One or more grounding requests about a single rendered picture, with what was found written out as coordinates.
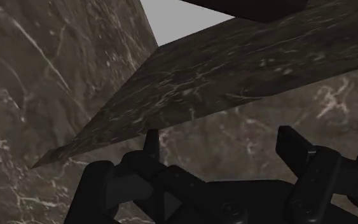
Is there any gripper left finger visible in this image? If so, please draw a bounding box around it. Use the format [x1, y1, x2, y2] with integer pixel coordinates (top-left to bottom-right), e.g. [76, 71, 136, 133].
[63, 129, 209, 224]

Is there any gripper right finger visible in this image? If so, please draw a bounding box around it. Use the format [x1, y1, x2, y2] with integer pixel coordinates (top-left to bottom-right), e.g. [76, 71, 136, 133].
[274, 125, 358, 224]

